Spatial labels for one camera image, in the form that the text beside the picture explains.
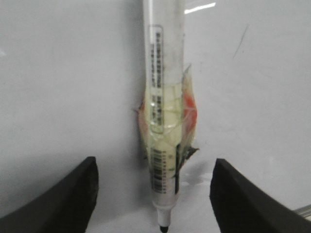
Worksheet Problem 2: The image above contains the white glossy whiteboard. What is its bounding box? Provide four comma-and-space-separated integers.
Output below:
0, 0, 311, 233

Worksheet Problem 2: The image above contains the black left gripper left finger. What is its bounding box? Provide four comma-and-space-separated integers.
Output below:
0, 157, 99, 233

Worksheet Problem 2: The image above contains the white black-tipped whiteboard marker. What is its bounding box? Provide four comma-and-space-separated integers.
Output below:
138, 0, 197, 233

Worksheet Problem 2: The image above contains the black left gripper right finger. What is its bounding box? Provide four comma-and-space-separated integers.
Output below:
209, 158, 311, 233

